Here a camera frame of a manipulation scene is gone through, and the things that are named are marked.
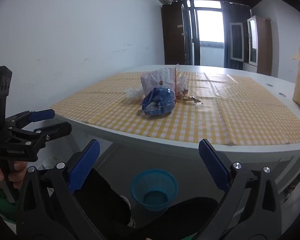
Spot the brown glass door cabinet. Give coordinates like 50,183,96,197
229,15,273,75

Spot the person's left hand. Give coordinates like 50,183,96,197
0,159,28,189

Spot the blue plastic basket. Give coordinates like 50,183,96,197
130,169,178,212

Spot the dark curtain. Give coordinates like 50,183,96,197
221,1,252,69

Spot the crumpled gold wrapper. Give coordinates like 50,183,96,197
179,95,203,106

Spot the crumpled blue packet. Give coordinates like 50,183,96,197
142,87,177,116

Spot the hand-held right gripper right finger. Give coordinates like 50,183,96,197
190,139,283,240

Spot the white shoe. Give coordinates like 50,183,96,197
120,196,137,228

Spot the brown wardrobe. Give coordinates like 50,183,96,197
161,1,188,65

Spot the yellow checked tablecloth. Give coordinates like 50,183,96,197
51,71,300,145

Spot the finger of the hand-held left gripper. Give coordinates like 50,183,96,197
5,109,56,130
9,121,72,143

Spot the printed plastic package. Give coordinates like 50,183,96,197
140,65,178,94

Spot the crumpled clear plastic wrap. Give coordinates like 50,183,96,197
125,87,143,101

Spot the glass balcony door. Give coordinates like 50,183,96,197
182,0,225,67

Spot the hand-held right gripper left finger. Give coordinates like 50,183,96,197
16,139,108,240

